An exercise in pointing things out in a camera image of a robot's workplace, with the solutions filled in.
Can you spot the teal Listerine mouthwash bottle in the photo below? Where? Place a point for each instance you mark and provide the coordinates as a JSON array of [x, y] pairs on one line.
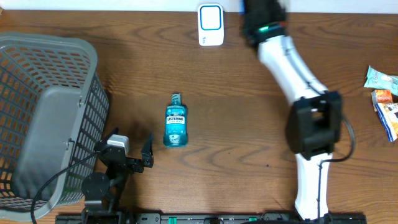
[[175, 134]]

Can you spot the yellow snack bag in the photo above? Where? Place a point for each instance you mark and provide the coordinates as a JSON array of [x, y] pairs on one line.
[[387, 113]]

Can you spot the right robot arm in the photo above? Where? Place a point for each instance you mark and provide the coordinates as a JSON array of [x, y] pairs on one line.
[[315, 115]]

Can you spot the grey plastic shopping basket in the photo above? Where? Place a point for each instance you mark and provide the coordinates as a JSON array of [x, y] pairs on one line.
[[53, 112]]

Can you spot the orange small box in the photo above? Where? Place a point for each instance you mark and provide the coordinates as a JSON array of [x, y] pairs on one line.
[[381, 96]]

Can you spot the white barcode scanner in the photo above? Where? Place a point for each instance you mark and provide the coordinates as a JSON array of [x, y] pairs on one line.
[[210, 25]]

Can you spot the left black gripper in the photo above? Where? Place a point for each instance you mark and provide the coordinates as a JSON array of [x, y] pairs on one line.
[[147, 155]]

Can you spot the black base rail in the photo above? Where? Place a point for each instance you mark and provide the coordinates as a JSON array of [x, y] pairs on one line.
[[156, 218]]

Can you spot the light blue wipes pack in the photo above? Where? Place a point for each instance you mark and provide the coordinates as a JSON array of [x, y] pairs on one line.
[[381, 81]]

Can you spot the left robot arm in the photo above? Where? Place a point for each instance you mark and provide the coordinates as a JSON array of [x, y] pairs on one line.
[[103, 190]]

